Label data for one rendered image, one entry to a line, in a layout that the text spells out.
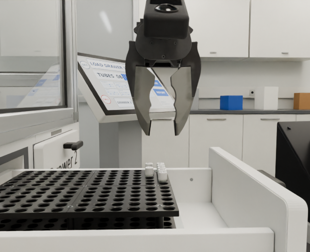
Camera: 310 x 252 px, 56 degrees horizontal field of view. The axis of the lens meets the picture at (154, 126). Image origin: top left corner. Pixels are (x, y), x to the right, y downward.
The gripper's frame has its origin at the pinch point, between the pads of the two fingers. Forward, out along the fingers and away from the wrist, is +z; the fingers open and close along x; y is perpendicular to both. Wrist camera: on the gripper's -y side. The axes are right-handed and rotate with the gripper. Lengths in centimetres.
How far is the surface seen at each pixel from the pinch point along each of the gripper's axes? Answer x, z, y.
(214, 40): -83, -78, 324
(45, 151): 21.2, 6.3, 16.7
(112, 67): 16, -17, 87
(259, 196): -9.1, 6.2, -10.6
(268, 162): -141, 67, 289
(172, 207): -0.5, 7.6, -9.4
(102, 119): 17, 3, 63
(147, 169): 1.9, 6.6, 2.8
